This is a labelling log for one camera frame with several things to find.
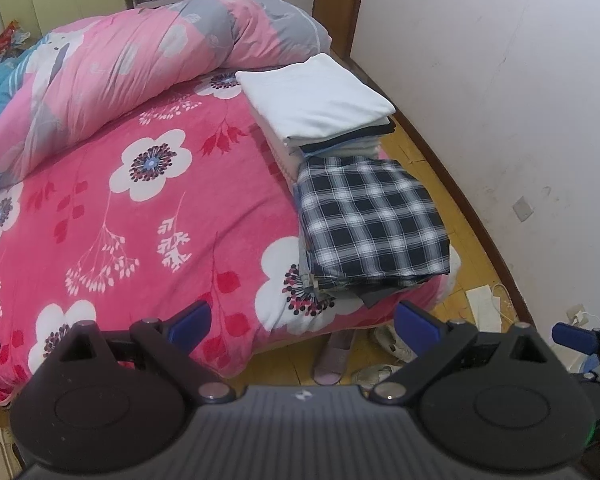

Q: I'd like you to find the pink grey quilt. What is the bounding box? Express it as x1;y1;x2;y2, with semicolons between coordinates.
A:
0;0;331;198

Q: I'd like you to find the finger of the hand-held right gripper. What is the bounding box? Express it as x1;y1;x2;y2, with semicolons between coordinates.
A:
551;321;600;358

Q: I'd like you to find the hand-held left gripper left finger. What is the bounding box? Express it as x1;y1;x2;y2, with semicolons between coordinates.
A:
54;299;232;404

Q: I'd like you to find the red snack packet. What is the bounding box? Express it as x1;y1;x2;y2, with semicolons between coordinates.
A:
0;20;31;58

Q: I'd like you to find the white folded shirt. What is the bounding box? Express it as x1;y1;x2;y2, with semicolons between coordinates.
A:
235;52;397;148

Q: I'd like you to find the brown wooden door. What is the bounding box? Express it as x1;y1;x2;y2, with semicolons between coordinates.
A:
312;0;370;63

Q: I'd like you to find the pink slipper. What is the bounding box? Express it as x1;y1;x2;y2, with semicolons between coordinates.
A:
312;330;357;386

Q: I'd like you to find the white shoe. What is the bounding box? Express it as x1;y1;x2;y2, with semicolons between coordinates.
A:
372;324;416;363
352;364;406;391

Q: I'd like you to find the stack of folded clothes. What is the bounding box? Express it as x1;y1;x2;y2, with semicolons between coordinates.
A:
294;180;462;308
267;115;398;186

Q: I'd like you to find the black white plaid shirt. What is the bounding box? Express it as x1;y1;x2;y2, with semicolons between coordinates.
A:
295;156;452;291

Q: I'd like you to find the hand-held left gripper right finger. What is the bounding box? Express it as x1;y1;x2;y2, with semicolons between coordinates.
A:
368;300;552;405

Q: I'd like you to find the blue printed bedding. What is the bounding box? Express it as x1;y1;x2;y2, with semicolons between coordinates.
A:
0;42;48;133

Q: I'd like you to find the pink floral blanket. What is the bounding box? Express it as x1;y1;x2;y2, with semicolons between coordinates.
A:
0;67;463;406

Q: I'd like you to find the white paper on floor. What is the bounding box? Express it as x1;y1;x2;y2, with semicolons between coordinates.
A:
466;284;503;333

